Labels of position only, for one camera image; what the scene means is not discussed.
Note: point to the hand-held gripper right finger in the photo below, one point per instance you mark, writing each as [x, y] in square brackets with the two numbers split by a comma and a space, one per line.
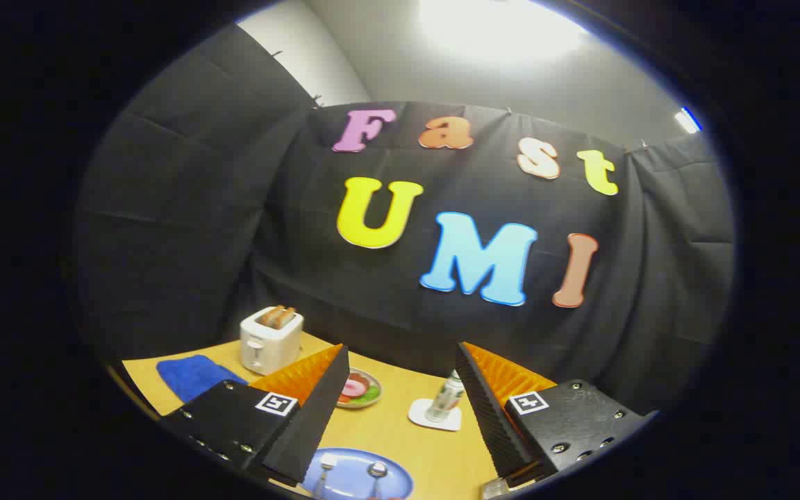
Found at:
[483, 410]

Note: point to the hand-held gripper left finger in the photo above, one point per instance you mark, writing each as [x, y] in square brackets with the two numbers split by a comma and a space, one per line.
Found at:
[313, 410]

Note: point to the silver drink can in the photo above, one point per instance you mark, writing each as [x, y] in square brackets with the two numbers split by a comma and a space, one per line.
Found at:
[445, 399]

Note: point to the pink ham slice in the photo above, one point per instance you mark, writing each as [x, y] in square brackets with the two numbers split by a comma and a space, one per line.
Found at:
[353, 387]

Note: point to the plate with food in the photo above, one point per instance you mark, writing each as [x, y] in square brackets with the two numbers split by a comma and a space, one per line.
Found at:
[365, 399]

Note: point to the green lettuce leaf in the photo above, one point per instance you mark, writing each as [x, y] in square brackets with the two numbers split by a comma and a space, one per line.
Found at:
[371, 394]

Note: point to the white square coaster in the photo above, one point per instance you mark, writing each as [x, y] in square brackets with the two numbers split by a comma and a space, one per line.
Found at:
[419, 417]

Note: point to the blue round plate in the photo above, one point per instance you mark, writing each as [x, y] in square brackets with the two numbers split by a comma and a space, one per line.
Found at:
[351, 479]

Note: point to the white toaster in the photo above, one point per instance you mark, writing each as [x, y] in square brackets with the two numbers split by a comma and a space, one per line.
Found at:
[268, 344]

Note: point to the toast slice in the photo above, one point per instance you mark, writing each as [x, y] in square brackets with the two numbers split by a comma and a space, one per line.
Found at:
[287, 318]
[273, 317]

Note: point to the blue folded cloth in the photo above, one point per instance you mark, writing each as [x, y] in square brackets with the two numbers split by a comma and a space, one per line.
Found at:
[195, 375]

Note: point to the black backdrop cloth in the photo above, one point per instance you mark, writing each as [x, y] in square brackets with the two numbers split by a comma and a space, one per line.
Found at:
[233, 243]

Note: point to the small ceiling light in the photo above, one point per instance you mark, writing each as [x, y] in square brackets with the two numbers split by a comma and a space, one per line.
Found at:
[686, 120]

